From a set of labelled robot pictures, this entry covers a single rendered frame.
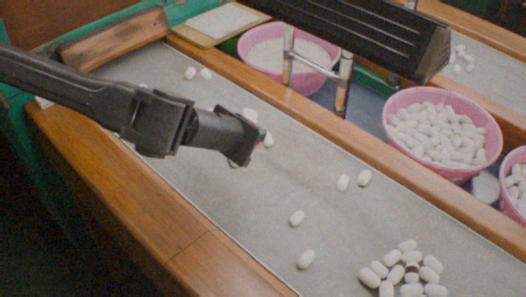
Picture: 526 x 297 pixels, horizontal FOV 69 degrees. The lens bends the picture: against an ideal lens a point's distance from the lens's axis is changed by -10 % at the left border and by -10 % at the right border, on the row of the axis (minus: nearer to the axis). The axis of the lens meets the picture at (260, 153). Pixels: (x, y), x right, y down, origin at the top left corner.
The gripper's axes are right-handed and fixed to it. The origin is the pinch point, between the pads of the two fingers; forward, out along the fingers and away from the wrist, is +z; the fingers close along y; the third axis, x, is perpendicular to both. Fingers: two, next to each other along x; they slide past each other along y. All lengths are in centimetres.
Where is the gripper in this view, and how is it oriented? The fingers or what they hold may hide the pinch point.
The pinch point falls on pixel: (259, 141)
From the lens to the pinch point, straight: 75.0
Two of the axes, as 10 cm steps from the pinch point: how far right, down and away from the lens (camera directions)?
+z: 5.4, 0.9, 8.4
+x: -4.5, 8.7, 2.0
